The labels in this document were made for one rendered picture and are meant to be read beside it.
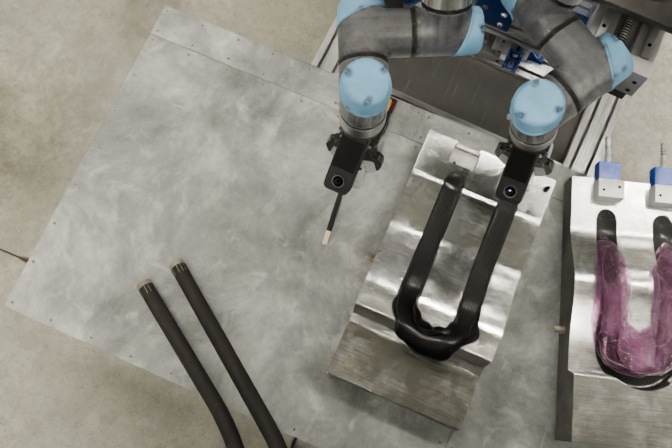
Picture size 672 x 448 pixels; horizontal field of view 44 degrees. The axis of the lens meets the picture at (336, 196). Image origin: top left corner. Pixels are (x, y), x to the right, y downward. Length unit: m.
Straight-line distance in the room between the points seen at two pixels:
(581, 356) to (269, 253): 0.62
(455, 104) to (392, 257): 0.94
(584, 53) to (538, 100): 0.10
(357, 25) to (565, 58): 0.31
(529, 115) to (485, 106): 1.18
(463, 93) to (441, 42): 1.14
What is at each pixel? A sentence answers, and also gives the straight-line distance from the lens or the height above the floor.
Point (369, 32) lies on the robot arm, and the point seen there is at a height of 1.28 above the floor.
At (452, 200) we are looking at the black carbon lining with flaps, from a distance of 1.58.
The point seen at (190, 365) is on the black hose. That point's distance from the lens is 1.56.
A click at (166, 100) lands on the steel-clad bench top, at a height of 0.80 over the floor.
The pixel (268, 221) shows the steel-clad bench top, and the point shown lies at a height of 0.80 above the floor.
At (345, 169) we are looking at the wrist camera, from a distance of 1.36.
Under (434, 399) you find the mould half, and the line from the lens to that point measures 1.55.
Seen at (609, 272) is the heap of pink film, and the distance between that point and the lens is 1.59.
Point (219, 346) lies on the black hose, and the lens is 1.54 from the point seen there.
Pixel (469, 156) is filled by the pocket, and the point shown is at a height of 0.86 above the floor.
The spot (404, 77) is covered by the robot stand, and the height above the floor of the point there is 0.21.
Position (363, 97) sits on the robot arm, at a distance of 1.18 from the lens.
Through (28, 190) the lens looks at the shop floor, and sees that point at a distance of 2.65.
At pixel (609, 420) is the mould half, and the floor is 0.91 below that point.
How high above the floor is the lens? 2.40
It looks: 75 degrees down
